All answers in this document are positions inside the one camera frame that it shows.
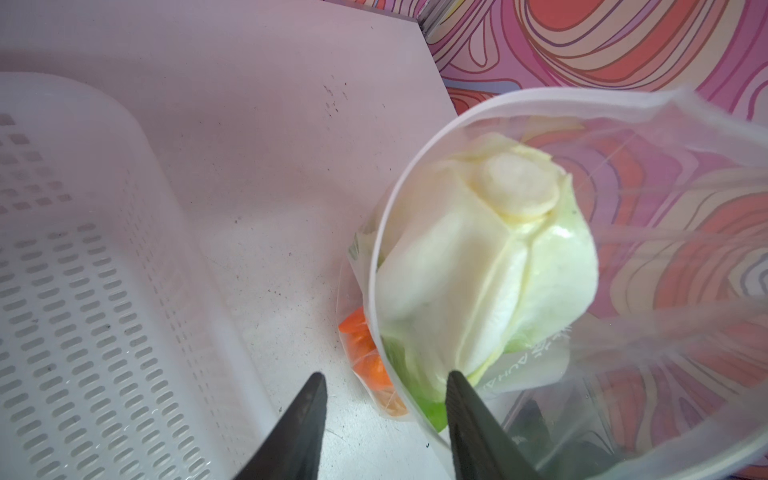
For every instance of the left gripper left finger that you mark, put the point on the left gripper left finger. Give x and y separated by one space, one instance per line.
292 450

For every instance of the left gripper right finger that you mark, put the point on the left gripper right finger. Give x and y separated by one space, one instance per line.
480 448

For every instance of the orange toy carrot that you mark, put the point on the orange toy carrot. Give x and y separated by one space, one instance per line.
362 353

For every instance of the green toy lettuce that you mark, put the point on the green toy lettuce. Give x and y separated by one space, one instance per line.
484 252

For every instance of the white plastic perforated basket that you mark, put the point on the white plastic perforated basket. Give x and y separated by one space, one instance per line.
119 359

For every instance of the clear zip top bag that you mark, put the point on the clear zip top bag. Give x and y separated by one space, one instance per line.
665 375

